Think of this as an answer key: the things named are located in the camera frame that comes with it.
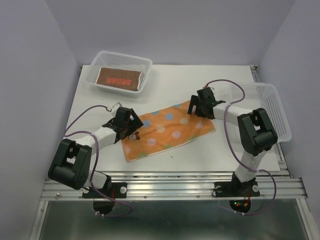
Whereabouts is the orange polka dot towel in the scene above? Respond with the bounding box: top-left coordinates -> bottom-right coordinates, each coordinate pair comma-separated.
121,101 -> 216,163

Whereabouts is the brown red checked towel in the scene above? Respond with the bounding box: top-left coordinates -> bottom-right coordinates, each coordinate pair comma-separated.
95,67 -> 141,92

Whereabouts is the light blue orange towel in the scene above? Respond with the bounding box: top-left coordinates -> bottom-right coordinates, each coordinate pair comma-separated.
137,72 -> 146,90

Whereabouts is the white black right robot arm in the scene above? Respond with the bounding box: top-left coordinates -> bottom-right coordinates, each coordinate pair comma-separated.
187,87 -> 278,198

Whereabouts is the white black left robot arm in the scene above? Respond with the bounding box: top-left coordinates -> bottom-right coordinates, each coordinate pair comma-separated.
48,106 -> 144,199

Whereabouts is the white perforated basket right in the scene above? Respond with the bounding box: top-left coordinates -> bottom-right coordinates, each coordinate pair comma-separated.
221,82 -> 292,143

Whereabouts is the white perforated basket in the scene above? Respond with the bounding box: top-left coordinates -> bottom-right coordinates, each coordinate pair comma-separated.
85,51 -> 153,98
221,82 -> 292,143

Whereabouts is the white perforated basket left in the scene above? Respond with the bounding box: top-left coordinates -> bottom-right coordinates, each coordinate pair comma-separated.
85,51 -> 153,98

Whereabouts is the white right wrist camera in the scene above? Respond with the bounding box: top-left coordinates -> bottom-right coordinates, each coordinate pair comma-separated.
203,85 -> 216,93

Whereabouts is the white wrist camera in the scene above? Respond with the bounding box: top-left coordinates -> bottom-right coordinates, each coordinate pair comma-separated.
107,102 -> 123,117
203,85 -> 216,93

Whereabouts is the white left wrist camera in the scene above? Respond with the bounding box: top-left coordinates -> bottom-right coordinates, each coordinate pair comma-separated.
107,102 -> 123,117

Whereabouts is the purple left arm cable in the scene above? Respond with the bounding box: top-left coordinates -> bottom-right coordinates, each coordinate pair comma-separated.
63,104 -> 133,218

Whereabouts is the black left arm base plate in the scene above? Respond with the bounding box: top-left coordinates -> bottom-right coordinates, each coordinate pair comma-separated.
82,182 -> 128,199

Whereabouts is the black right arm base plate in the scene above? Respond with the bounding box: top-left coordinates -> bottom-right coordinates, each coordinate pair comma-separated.
212,181 -> 261,199

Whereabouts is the aluminium mounting rail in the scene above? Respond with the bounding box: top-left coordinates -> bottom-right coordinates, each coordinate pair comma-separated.
40,170 -> 308,201

